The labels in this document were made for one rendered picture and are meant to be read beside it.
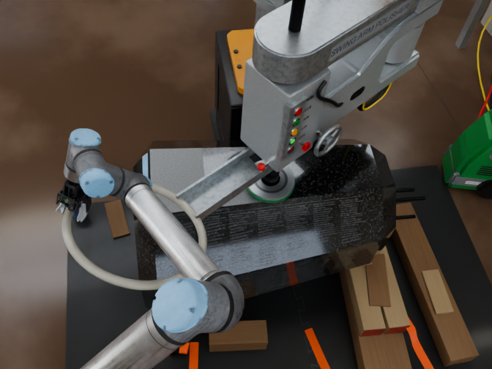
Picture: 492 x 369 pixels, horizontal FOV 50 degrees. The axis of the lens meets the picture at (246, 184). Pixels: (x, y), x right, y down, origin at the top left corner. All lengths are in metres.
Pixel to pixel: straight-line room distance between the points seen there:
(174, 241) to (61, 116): 2.54
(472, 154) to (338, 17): 1.89
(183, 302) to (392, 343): 1.92
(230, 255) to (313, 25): 1.09
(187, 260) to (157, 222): 0.17
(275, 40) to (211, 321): 0.87
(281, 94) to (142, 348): 0.91
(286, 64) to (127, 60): 2.65
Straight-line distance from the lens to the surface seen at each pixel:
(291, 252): 2.41
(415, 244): 3.27
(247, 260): 2.38
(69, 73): 4.17
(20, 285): 3.26
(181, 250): 1.42
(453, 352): 3.08
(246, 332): 2.84
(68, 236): 1.76
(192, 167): 2.42
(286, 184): 2.32
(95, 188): 1.59
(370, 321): 2.86
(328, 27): 1.75
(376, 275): 2.95
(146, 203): 1.57
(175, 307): 1.18
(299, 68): 1.67
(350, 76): 2.05
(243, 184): 2.01
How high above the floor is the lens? 2.82
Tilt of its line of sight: 56 degrees down
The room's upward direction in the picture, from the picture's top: 5 degrees clockwise
